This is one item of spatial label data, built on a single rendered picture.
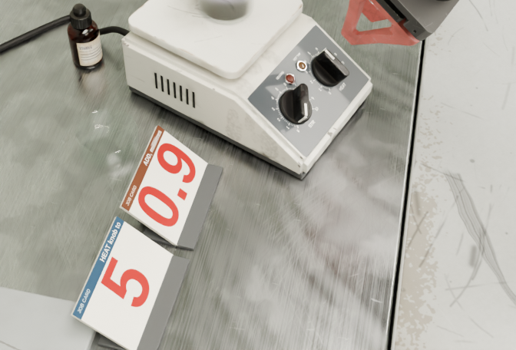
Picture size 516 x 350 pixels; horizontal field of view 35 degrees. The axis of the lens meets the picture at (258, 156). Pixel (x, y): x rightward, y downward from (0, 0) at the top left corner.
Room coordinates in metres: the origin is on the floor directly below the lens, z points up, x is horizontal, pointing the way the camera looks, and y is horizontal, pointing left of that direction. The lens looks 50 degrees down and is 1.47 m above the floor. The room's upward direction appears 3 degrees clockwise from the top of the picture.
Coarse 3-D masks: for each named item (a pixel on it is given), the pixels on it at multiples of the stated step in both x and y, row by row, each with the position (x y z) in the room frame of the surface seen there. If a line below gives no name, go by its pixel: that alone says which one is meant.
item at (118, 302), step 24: (120, 240) 0.35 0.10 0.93; (144, 240) 0.36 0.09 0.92; (120, 264) 0.33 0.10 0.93; (144, 264) 0.34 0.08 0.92; (96, 288) 0.31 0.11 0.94; (120, 288) 0.31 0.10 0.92; (144, 288) 0.32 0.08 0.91; (96, 312) 0.29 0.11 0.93; (120, 312) 0.30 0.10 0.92; (120, 336) 0.28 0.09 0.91
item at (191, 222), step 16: (208, 176) 0.44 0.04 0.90; (192, 192) 0.42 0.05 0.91; (208, 192) 0.43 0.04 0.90; (192, 208) 0.41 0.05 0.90; (208, 208) 0.41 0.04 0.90; (144, 224) 0.38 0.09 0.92; (192, 224) 0.39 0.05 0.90; (160, 240) 0.37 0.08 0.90; (176, 240) 0.37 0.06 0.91; (192, 240) 0.38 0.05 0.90
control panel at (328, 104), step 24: (312, 48) 0.56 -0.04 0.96; (336, 48) 0.57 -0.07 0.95; (288, 72) 0.52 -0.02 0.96; (312, 72) 0.53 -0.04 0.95; (360, 72) 0.55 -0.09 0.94; (264, 96) 0.49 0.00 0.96; (312, 96) 0.51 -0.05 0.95; (336, 96) 0.52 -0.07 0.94; (312, 120) 0.49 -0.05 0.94; (336, 120) 0.50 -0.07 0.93; (312, 144) 0.46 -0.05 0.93
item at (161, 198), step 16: (160, 144) 0.45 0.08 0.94; (176, 144) 0.46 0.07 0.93; (160, 160) 0.44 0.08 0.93; (176, 160) 0.44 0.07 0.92; (192, 160) 0.45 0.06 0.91; (144, 176) 0.41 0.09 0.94; (160, 176) 0.42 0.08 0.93; (176, 176) 0.43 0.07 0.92; (192, 176) 0.44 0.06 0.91; (144, 192) 0.40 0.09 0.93; (160, 192) 0.41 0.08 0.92; (176, 192) 0.42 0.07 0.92; (144, 208) 0.39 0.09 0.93; (160, 208) 0.39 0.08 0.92; (176, 208) 0.40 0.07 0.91; (160, 224) 0.38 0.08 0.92; (176, 224) 0.39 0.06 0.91
